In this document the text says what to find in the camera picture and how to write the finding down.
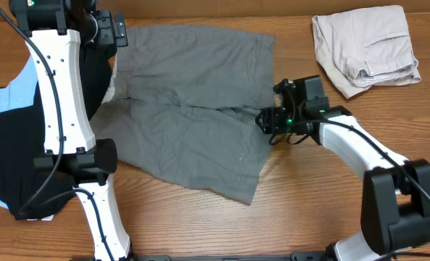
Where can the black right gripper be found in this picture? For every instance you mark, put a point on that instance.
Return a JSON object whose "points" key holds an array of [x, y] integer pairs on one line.
{"points": [[271, 124]]}

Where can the folded beige shorts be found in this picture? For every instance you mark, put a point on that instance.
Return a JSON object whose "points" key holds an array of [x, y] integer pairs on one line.
{"points": [[365, 47]]}

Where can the light blue shirt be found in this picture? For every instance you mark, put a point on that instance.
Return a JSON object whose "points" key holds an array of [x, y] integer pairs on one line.
{"points": [[21, 139]]}

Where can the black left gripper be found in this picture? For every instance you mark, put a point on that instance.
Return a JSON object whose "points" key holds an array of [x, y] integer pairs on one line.
{"points": [[107, 40]]}

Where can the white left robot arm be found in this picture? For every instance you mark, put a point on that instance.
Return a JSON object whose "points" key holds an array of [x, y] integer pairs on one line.
{"points": [[70, 144]]}

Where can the grey shorts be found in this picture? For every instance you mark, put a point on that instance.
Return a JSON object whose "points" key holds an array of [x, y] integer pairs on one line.
{"points": [[182, 106]]}

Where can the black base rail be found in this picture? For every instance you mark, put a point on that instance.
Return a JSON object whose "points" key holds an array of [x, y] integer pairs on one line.
{"points": [[232, 257]]}

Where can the black garment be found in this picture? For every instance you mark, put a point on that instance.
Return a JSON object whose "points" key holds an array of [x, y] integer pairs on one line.
{"points": [[95, 74]]}

